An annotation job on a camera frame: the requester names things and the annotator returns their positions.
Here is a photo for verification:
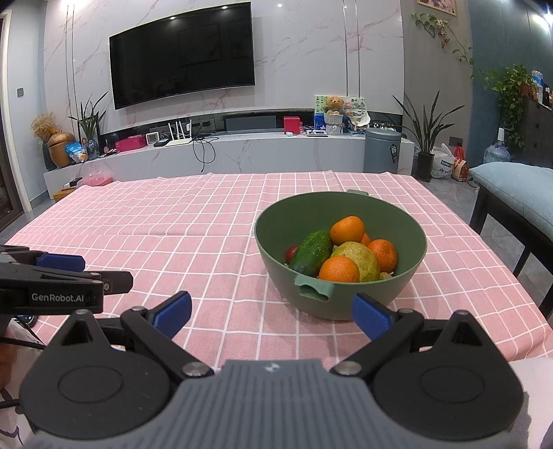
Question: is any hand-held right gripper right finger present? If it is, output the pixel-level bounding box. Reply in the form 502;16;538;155
329;292;513;378

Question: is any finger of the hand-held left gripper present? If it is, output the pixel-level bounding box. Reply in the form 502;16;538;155
0;264;134;296
0;245;86;273

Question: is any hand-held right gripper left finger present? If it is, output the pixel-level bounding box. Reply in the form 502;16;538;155
45;290;216;381

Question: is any green bowl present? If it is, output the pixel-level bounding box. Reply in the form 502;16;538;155
254;189;428;321

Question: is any yellow-green pear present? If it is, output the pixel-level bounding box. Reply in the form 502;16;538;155
330;242;381;283

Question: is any pink checked tablecloth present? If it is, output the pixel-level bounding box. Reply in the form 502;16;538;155
0;172;549;372

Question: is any green cucumber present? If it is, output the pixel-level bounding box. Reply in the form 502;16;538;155
289;230;333;277

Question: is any golden vase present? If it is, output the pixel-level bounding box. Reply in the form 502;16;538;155
47;132;76;169

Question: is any pink box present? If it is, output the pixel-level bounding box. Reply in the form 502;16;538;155
114;135;148;153

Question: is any dried flower bunch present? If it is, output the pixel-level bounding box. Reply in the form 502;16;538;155
30;112;59;143

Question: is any green plant in glass vase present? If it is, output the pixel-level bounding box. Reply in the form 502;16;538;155
68;92;109;160

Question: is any white router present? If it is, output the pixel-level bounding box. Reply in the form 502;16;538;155
166;122;193;145

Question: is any dark chair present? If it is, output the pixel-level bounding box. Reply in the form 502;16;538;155
469;181;553;277

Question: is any grey trash bin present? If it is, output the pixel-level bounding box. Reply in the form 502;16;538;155
363;128;402;174

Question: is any white plastic bag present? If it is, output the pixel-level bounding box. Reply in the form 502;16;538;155
431;144;454;179

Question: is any red bag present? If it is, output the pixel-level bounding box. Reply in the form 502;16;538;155
451;147;469;182

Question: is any person's light clothing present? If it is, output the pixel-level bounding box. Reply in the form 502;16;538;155
0;319;553;449

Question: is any long-leaved potted plant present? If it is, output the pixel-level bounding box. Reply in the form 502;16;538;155
392;90;450;182

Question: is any white marble console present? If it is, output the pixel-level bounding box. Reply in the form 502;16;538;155
43;130;415;199

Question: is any light blue seat cushion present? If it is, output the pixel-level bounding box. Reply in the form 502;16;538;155
469;162;553;245

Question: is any white woven basket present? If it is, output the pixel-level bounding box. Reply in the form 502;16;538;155
324;113;346;136

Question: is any large water bottle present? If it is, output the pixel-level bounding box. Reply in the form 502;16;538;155
483;128;511;164

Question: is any landscape painting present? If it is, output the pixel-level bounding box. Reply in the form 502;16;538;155
314;95;368;130

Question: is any brown teddy bear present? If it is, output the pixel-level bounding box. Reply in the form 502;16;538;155
324;96;352;116

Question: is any black curved television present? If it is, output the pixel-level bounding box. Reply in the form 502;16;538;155
109;1;256;110

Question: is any dark grey cabinet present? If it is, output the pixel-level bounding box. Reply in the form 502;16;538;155
516;93;553;169

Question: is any leafy green plant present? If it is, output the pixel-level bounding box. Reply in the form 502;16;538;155
481;65;536;147

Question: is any hanging vine plant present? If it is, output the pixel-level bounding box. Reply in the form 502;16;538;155
410;12;476;78

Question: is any black cable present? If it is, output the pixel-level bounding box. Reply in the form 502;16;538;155
192;136;219;173

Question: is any framed wall picture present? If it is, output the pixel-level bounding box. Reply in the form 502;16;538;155
417;0;458;17

